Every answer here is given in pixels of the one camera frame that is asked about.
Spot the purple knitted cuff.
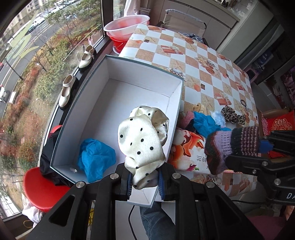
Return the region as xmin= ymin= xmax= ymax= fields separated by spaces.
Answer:
xmin=204 ymin=126 xmax=259 ymax=175

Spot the blue mesh cloth ball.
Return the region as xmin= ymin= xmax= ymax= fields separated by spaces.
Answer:
xmin=77 ymin=138 xmax=116 ymax=183

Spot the cream polka dot scrunchie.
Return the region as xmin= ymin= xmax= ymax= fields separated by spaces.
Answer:
xmin=118 ymin=105 xmax=169 ymax=189

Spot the leopard print scrunchie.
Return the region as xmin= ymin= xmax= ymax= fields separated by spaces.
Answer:
xmin=221 ymin=105 xmax=246 ymax=125

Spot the pink black knitted sock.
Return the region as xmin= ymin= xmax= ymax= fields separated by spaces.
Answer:
xmin=180 ymin=111 xmax=195 ymax=129

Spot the blue mesh cloth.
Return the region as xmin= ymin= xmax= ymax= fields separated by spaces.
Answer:
xmin=193 ymin=112 xmax=231 ymax=138

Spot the orange floral tissue pack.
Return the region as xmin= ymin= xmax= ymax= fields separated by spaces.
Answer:
xmin=167 ymin=128 xmax=211 ymax=174

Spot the red embroidered cushion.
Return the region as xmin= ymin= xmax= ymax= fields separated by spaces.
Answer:
xmin=261 ymin=111 xmax=294 ymax=136

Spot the brown wooden chair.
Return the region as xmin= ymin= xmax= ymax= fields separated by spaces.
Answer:
xmin=258 ymin=109 xmax=294 ymax=135

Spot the red plastic stool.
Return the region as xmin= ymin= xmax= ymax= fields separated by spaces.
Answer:
xmin=23 ymin=125 xmax=73 ymax=212

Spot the white open cardboard box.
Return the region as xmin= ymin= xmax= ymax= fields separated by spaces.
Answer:
xmin=51 ymin=56 xmax=183 ymax=183

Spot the cream shoe near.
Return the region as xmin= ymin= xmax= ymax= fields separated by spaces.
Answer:
xmin=58 ymin=74 xmax=76 ymax=109

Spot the cream shoe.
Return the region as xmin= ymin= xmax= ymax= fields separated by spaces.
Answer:
xmin=79 ymin=45 xmax=96 ymax=70
xmin=58 ymin=74 xmax=76 ymax=109

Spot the cream shoe far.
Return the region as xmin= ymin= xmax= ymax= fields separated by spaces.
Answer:
xmin=79 ymin=45 xmax=96 ymax=70

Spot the plaid cloth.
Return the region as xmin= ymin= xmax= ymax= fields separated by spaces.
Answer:
xmin=181 ymin=33 xmax=204 ymax=43

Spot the pink plastic basin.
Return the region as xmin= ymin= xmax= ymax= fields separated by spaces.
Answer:
xmin=103 ymin=15 xmax=150 ymax=41

